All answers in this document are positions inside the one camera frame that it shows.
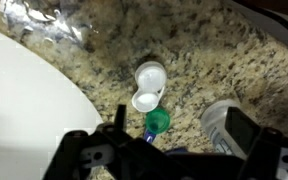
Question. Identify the blue razor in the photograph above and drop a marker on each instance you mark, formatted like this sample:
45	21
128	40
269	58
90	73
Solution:
149	135

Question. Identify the crumpled clear plastic wrapper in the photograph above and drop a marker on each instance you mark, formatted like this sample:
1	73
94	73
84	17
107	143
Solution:
34	15

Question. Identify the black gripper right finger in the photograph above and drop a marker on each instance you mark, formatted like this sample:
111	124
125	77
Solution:
242	131

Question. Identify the white sink basin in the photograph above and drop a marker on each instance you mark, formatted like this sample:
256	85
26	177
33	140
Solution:
24	110

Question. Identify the white contact lens case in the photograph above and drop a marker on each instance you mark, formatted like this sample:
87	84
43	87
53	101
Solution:
150	78

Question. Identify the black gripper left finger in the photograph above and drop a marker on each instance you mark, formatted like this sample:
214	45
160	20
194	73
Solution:
74	156

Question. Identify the clear plastic water bottle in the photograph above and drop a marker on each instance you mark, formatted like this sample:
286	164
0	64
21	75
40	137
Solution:
214	123

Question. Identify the green round cap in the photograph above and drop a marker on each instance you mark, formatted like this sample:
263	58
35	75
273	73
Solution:
157	120

